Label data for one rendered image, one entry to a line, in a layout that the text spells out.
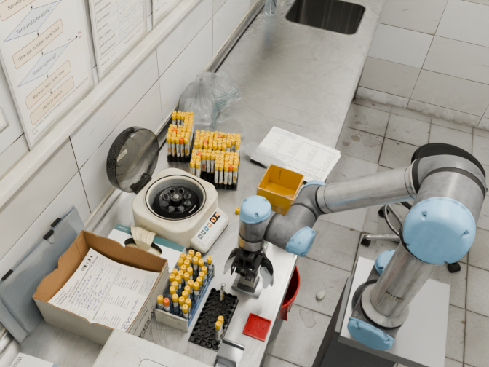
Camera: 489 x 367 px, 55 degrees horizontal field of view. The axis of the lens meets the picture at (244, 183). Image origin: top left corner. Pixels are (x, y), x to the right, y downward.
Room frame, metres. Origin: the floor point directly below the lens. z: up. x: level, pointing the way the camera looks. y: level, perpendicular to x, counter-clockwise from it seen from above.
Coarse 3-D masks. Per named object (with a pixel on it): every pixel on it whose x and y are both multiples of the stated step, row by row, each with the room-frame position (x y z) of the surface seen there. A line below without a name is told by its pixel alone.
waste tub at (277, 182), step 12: (276, 168) 1.22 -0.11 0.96; (264, 180) 1.17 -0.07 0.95; (276, 180) 1.22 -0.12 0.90; (288, 180) 1.20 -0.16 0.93; (300, 180) 1.19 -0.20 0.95; (264, 192) 1.10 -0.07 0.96; (276, 192) 1.18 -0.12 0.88; (288, 192) 1.18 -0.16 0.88; (276, 204) 1.08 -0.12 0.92; (288, 204) 1.07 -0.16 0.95
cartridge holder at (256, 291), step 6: (258, 276) 0.80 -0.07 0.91; (234, 282) 0.78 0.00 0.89; (258, 282) 0.79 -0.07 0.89; (234, 288) 0.76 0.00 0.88; (240, 288) 0.76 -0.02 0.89; (246, 288) 0.76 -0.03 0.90; (252, 288) 0.75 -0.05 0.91; (258, 288) 0.77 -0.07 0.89; (252, 294) 0.75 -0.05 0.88; (258, 294) 0.75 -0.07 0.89
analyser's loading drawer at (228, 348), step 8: (224, 344) 0.57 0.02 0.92; (232, 344) 0.56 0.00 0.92; (240, 344) 0.56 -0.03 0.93; (224, 352) 0.54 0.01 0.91; (232, 352) 0.55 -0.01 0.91; (240, 352) 0.55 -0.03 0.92; (216, 360) 0.52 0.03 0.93; (224, 360) 0.51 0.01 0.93; (232, 360) 0.51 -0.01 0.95; (240, 360) 0.53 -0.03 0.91
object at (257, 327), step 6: (252, 318) 0.67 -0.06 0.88; (258, 318) 0.67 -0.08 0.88; (264, 318) 0.67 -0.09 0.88; (246, 324) 0.65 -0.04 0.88; (252, 324) 0.65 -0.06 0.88; (258, 324) 0.65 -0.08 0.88; (264, 324) 0.66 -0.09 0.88; (270, 324) 0.65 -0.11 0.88; (246, 330) 0.63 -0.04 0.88; (252, 330) 0.63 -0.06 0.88; (258, 330) 0.64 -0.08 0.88; (264, 330) 0.64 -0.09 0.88; (252, 336) 0.61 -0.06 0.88; (258, 336) 0.62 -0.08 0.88; (264, 336) 0.62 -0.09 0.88
